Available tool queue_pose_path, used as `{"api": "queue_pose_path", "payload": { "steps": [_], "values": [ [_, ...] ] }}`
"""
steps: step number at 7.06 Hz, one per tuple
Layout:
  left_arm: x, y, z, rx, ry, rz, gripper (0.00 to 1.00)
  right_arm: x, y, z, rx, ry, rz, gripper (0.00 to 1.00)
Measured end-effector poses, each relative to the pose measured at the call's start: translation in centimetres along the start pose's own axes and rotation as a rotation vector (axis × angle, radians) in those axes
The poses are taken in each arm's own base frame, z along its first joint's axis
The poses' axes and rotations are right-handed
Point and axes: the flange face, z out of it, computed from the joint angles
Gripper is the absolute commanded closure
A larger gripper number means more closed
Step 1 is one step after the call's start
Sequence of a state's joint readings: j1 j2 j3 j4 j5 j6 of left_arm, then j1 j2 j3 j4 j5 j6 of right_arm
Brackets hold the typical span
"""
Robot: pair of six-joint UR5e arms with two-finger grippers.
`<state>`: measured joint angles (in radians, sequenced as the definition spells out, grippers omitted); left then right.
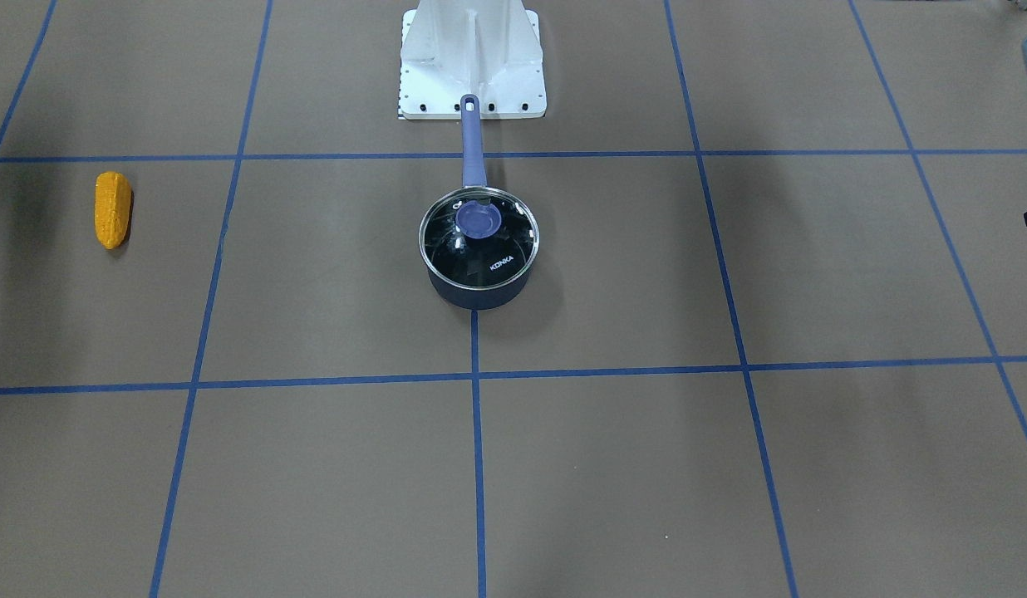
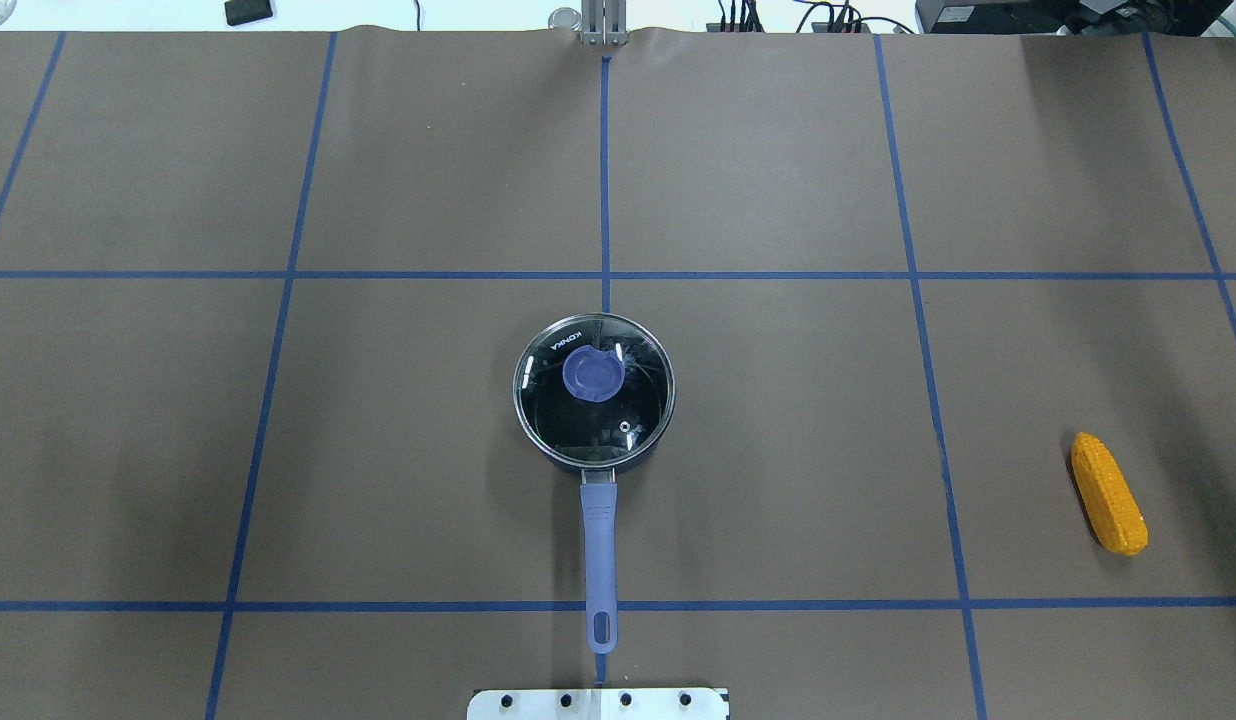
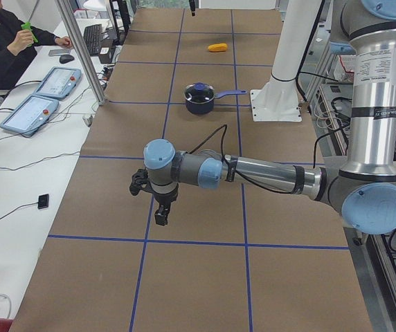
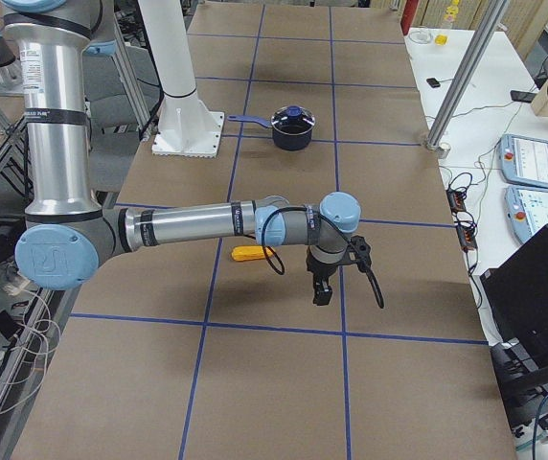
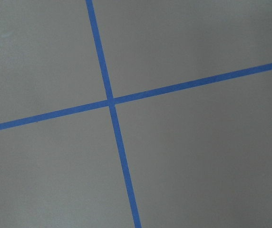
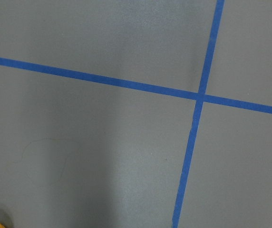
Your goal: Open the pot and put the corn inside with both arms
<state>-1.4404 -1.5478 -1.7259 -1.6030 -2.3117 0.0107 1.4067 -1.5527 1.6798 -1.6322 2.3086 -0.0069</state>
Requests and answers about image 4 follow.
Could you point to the small black device on table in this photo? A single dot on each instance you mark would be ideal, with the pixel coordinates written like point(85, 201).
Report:
point(432, 82)

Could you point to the dark blue saucepan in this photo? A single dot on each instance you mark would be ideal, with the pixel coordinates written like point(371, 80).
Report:
point(286, 140)

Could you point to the plastic bottle yellow cap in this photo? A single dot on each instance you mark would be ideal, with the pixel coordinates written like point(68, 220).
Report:
point(450, 14)

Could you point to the black phone on table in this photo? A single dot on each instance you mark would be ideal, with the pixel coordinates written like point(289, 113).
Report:
point(524, 97)

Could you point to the aluminium frame post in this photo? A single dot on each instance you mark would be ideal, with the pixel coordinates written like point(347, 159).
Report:
point(470, 60)

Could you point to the lower orange black adapter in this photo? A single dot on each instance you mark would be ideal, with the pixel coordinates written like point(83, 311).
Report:
point(466, 238)

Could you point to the orange black adapter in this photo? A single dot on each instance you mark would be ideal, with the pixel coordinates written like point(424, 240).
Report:
point(466, 238)
point(456, 200)

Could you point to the black monitor stand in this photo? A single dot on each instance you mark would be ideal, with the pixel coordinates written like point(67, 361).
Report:
point(523, 386)

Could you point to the white pedestal column base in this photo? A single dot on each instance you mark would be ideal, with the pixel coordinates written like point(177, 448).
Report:
point(186, 126)

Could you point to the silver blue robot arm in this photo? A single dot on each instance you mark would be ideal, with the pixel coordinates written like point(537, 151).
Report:
point(69, 235)

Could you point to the upper teach pendant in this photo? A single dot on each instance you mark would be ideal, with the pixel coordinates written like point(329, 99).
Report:
point(524, 160)

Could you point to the grey office chair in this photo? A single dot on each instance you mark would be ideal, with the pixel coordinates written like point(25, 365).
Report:
point(110, 105)

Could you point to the yellow cup on table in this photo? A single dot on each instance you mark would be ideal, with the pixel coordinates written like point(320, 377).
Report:
point(440, 40)

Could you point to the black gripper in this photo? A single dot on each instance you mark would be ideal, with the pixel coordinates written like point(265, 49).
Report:
point(318, 268)

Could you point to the upper orange black adapter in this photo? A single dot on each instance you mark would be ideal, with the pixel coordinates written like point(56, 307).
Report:
point(456, 200)

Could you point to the lower teach pendant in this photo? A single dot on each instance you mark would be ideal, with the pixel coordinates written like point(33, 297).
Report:
point(527, 210)

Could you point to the black laptop computer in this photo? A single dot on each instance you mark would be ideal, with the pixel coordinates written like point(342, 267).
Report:
point(517, 292)

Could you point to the yellow toy corn cob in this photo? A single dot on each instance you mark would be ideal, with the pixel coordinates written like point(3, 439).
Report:
point(246, 253)

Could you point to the teach pendant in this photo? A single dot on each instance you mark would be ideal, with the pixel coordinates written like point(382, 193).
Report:
point(527, 210)
point(524, 160)

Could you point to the glass pot lid blue knob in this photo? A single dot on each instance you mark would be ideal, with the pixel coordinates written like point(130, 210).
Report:
point(293, 117)

